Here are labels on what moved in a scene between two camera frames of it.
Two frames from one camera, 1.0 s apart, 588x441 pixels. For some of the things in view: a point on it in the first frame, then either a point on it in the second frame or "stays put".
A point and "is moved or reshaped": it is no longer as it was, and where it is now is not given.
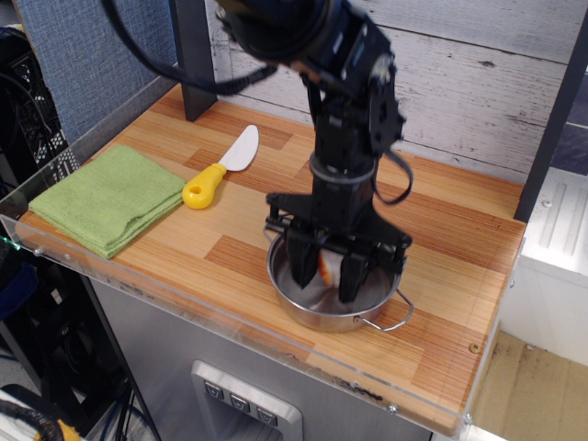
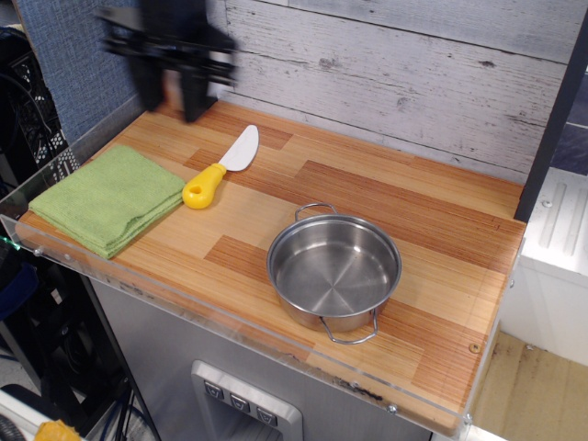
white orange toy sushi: (329, 266) → (173, 90)
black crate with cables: (33, 145) stays put
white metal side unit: (547, 305) stays put
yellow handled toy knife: (198, 193) stays put
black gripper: (340, 210) → (172, 34)
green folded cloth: (107, 201) stays put
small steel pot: (378, 303) is moved or reshaped
